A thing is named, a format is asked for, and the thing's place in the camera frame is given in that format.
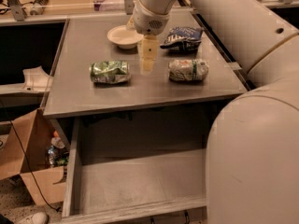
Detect black floor cable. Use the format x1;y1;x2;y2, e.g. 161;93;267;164
0;100;63;213

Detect brown cardboard box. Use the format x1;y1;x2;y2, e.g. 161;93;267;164
0;109;66;205

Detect plastic bottles in box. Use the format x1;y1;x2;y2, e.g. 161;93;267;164
47;132;69;168

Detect white sneaker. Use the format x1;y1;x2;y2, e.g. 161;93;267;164
18;212;49;224

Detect grey open top drawer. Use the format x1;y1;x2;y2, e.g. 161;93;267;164
62;105;209;224

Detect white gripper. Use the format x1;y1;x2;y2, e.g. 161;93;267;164
126;1;170;61

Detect crushed green can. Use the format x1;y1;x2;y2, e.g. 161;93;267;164
90;61;131;85

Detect white green snack bag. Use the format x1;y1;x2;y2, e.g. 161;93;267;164
168;59;208;82

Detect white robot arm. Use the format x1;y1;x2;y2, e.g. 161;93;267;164
134;0;299;224

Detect blue chip bag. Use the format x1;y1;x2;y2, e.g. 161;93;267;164
160;26;204;52

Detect grey metal shelf bracket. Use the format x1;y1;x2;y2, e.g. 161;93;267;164
7;0;26;21

